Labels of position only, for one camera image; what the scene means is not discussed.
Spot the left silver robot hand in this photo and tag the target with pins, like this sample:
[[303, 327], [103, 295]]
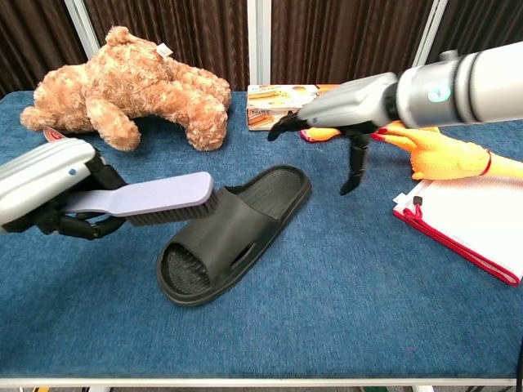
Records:
[[41, 175]]

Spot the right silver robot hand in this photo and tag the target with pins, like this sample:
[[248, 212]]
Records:
[[355, 102]]

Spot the lavender cleaning brush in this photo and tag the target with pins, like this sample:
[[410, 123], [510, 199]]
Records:
[[163, 196]]

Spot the black rubber slipper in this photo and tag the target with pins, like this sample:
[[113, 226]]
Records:
[[229, 241]]

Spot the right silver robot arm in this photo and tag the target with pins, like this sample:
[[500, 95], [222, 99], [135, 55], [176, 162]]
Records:
[[482, 85]]

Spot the yellow rubber chicken toy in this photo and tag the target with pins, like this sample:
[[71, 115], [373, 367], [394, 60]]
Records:
[[323, 134], [441, 157]]

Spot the orange snack box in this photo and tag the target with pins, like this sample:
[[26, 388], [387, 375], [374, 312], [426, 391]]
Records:
[[269, 102]]

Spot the brown plush teddy bear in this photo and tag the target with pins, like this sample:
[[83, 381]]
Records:
[[122, 81]]

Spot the white mesh pouch red trim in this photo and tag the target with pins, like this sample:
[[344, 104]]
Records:
[[470, 220]]

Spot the brown pleated curtain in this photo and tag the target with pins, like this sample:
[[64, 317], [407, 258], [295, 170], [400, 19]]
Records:
[[184, 32]]

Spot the blue table cloth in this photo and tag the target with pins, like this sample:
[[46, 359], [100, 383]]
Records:
[[327, 306]]

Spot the white frame post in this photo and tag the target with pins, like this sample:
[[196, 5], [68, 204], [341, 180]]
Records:
[[81, 28], [258, 41], [433, 24]]

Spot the white table frame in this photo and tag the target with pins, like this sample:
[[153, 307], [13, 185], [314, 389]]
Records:
[[245, 383]]

